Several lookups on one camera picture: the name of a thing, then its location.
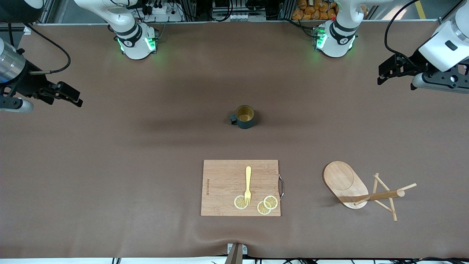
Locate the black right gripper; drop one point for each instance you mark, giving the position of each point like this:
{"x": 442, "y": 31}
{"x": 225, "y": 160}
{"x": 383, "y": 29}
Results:
{"x": 26, "y": 83}

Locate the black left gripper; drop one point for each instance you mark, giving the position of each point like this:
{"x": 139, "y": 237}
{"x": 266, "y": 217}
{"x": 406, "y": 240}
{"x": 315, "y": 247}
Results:
{"x": 416, "y": 60}

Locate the dark green cup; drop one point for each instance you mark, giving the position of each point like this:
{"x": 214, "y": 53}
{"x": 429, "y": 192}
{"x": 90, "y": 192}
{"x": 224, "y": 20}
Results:
{"x": 245, "y": 124}

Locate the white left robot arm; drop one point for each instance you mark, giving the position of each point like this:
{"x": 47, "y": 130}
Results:
{"x": 337, "y": 46}

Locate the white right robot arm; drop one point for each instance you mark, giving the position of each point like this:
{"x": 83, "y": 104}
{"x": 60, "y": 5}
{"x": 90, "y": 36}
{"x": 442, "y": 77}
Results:
{"x": 135, "y": 47}

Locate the wooden cup rack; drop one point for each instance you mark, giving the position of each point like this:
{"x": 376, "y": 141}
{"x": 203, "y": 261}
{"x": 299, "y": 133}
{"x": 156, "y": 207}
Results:
{"x": 342, "y": 179}

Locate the bag of orange snacks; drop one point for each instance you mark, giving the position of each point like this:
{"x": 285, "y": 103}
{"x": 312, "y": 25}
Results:
{"x": 311, "y": 11}

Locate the brown table cover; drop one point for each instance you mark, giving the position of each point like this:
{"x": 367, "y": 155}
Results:
{"x": 110, "y": 205}

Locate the white power strip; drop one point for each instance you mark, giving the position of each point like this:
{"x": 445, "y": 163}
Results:
{"x": 161, "y": 11}

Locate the grey control box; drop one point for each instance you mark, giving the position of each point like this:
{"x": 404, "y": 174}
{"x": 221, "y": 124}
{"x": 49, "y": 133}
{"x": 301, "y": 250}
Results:
{"x": 238, "y": 16}

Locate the lemon slice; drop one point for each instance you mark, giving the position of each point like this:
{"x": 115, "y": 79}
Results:
{"x": 239, "y": 202}
{"x": 261, "y": 209}
{"x": 272, "y": 202}

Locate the yellow fork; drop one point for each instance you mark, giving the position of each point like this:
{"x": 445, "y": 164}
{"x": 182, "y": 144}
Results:
{"x": 248, "y": 179}

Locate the bamboo cutting board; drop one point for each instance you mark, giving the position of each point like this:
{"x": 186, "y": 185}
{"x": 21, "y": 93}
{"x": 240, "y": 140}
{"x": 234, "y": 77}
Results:
{"x": 223, "y": 183}

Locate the aluminium frame strut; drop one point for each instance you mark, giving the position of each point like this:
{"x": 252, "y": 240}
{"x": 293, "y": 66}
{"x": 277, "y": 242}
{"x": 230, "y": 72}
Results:
{"x": 48, "y": 11}
{"x": 449, "y": 12}

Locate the camera mount post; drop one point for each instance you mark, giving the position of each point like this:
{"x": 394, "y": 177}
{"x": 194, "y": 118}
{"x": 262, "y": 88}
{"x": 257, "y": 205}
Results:
{"x": 236, "y": 255}

